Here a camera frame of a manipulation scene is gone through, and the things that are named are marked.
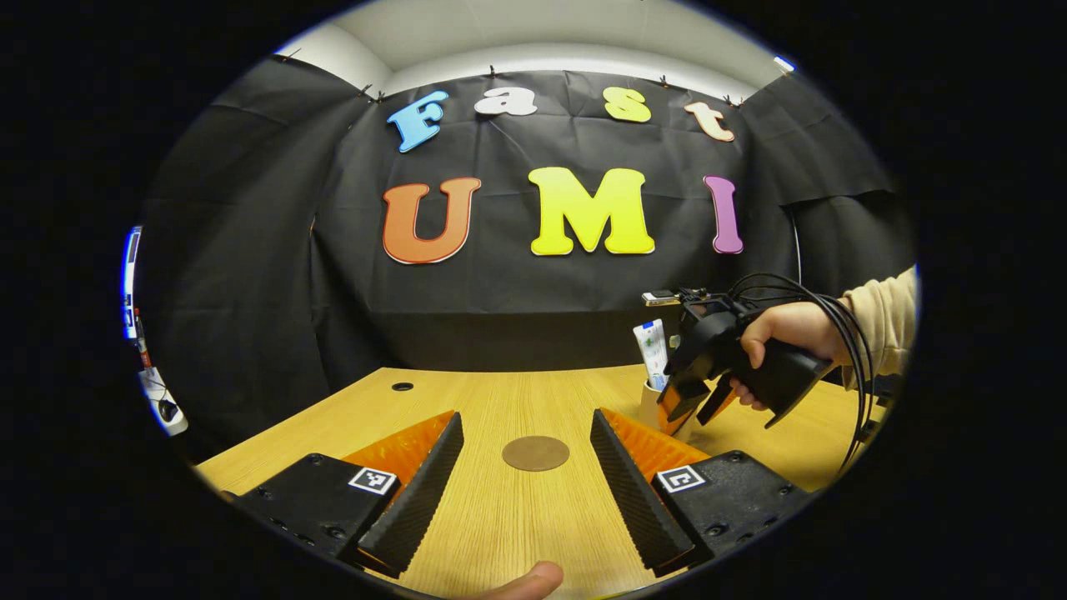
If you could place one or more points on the white toothpaste tube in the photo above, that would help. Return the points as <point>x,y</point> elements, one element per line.
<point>650,350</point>

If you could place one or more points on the black backdrop cloth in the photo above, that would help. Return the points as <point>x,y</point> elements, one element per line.
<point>500,308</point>

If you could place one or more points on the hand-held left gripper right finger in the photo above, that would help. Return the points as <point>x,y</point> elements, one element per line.
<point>633,508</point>

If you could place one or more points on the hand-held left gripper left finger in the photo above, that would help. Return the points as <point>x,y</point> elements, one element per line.
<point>417,508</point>

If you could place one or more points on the lit monitor screen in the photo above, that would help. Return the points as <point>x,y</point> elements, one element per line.
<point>130,283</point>

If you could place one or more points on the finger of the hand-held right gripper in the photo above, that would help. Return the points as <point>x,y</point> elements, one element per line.
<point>713,404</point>
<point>685,400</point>

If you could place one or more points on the brown round coaster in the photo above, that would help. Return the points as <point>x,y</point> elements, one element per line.
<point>535,453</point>

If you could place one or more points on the white power strip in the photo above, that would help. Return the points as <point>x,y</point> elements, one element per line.
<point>164,408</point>

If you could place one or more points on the beige cup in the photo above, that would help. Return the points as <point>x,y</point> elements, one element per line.
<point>650,408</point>

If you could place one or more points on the wooden desktop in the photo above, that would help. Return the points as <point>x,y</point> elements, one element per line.
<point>517,517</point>

